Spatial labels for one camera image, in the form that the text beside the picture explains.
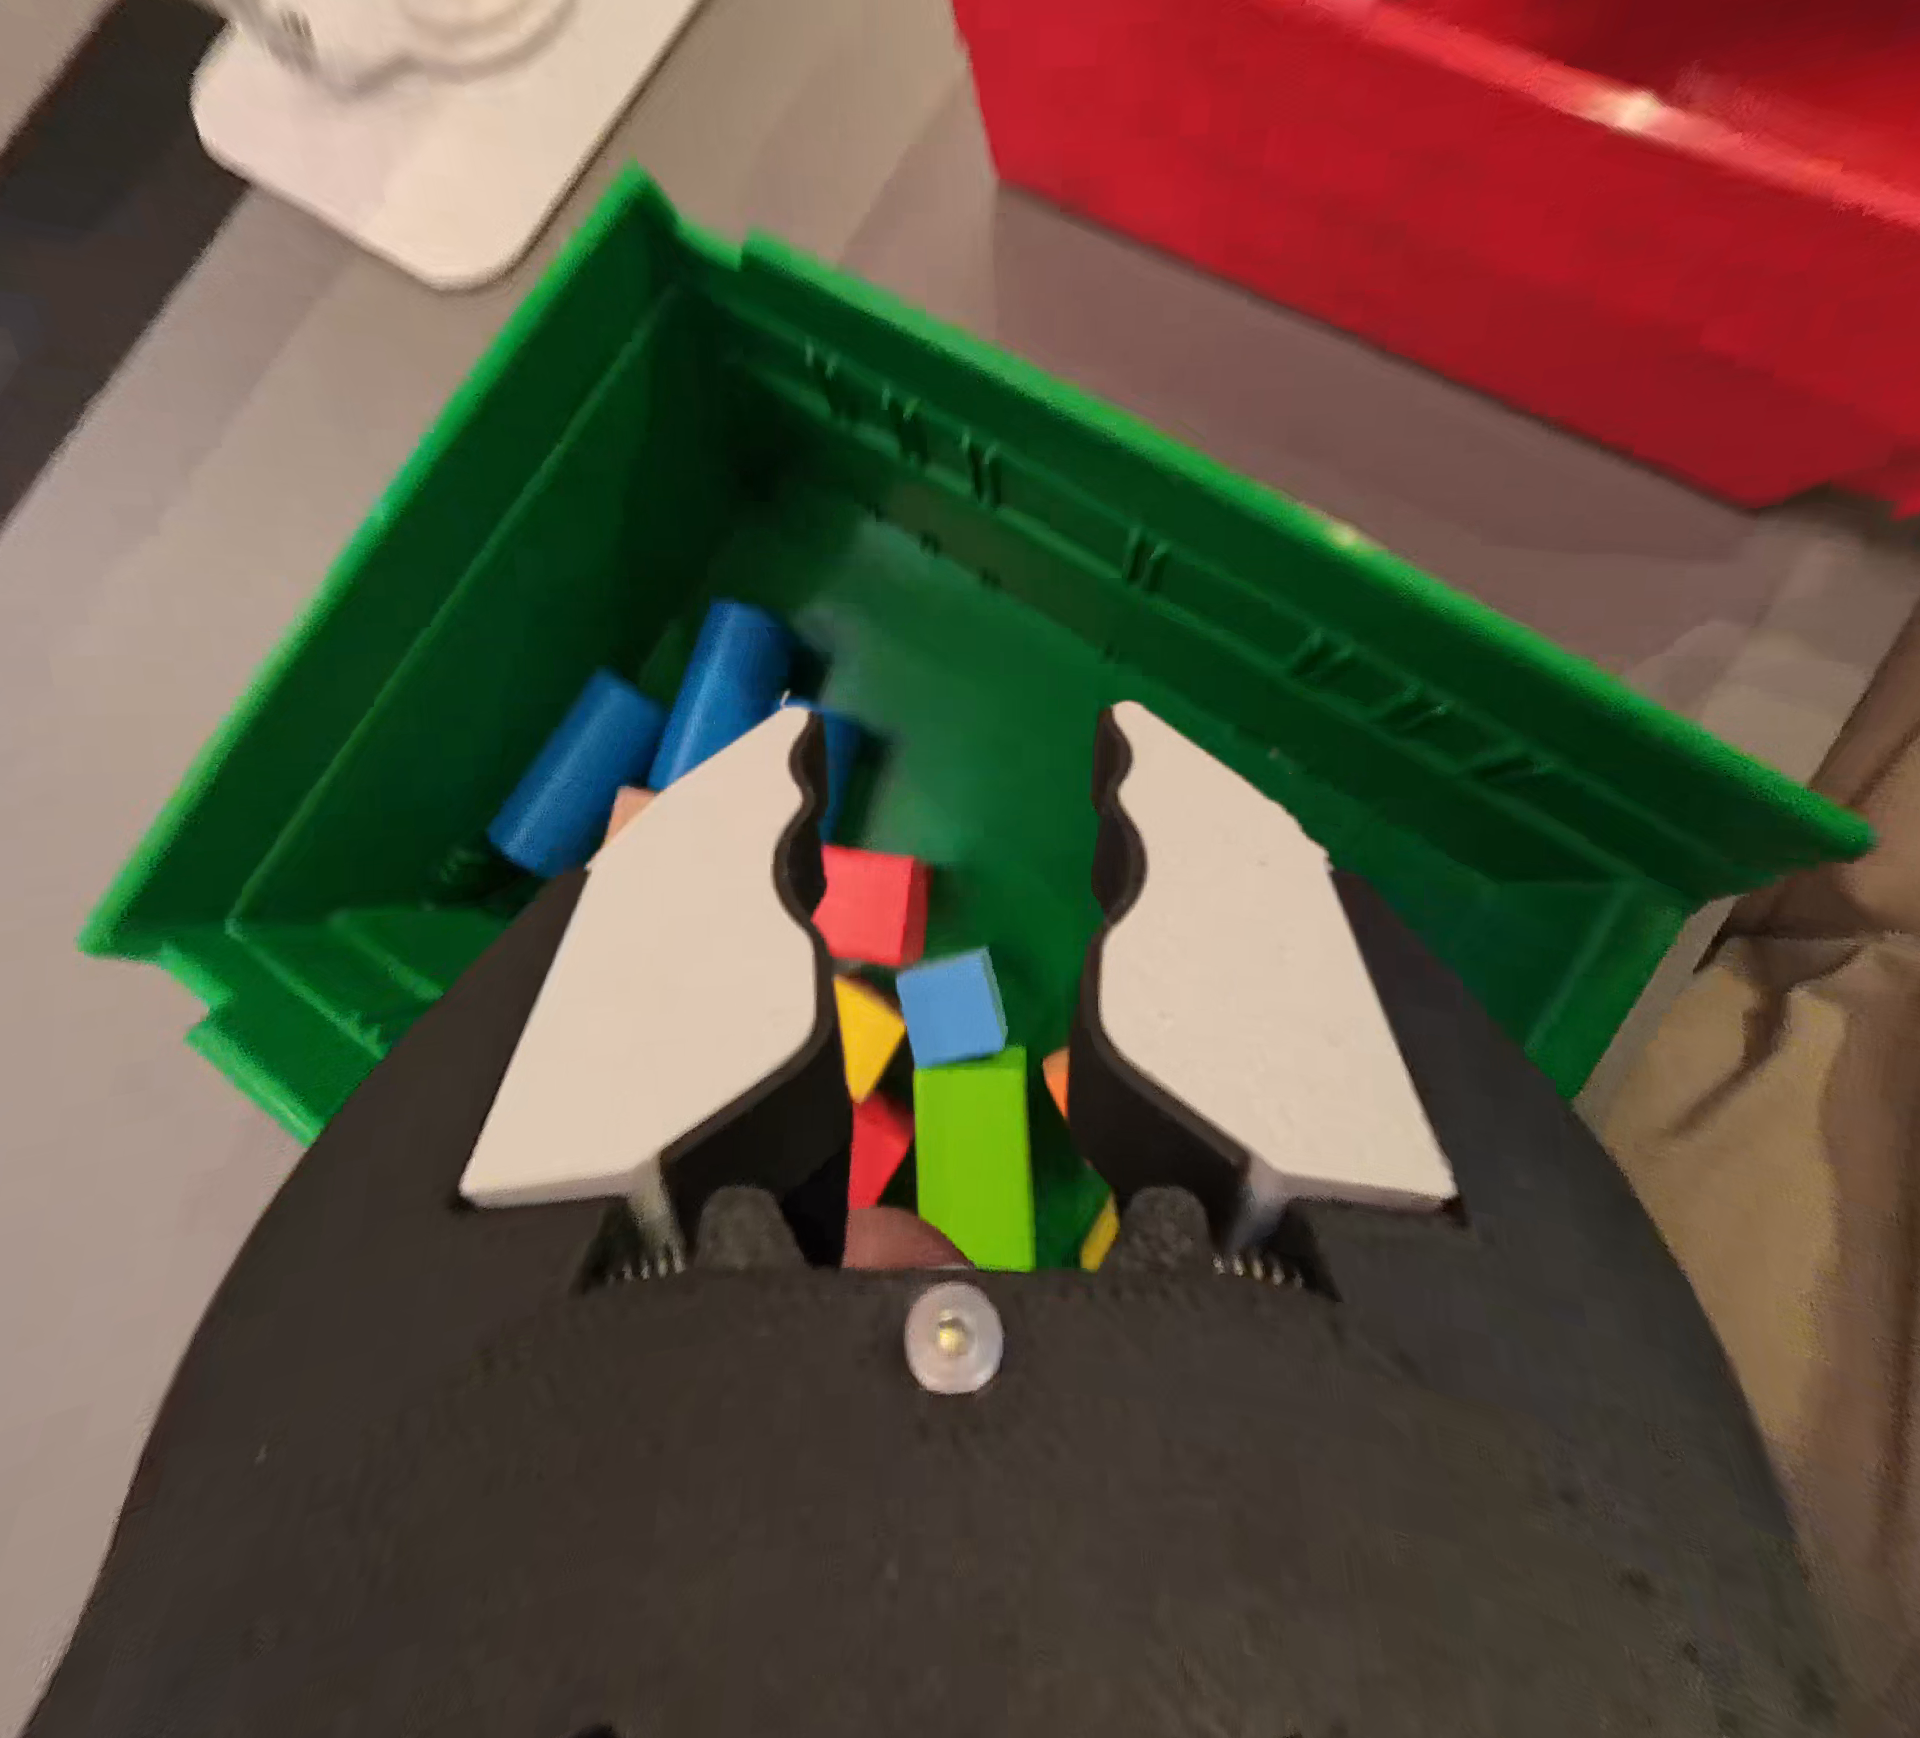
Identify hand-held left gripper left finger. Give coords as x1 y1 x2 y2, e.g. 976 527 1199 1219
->
456 703 854 1269

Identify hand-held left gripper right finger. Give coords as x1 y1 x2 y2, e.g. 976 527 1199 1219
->
1071 702 1457 1264

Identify red wooden cube block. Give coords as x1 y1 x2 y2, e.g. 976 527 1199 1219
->
817 845 932 969

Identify red plastic bin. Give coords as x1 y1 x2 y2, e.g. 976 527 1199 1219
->
894 0 1920 513

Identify green plastic bin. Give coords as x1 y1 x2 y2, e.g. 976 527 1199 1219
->
77 166 1878 1272

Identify yellow wooden triangle block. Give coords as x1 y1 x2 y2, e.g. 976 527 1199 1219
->
833 974 911 1103

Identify blue wooden cylinder block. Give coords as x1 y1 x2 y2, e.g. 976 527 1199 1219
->
648 600 801 795
487 672 669 879
810 703 875 849

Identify red wooden triangle block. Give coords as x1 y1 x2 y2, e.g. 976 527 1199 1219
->
847 1093 918 1214

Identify blue wooden cube block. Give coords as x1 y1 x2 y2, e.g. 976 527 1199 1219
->
894 947 1008 1070

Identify green wooden rectangular block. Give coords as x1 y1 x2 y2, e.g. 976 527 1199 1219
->
913 1045 1037 1273

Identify person's beige trousers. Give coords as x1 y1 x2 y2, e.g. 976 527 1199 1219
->
1572 655 1920 1738

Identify white sign stand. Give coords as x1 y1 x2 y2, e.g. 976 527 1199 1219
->
73 0 792 294

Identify black tape strip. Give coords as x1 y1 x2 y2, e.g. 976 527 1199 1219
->
0 0 249 528

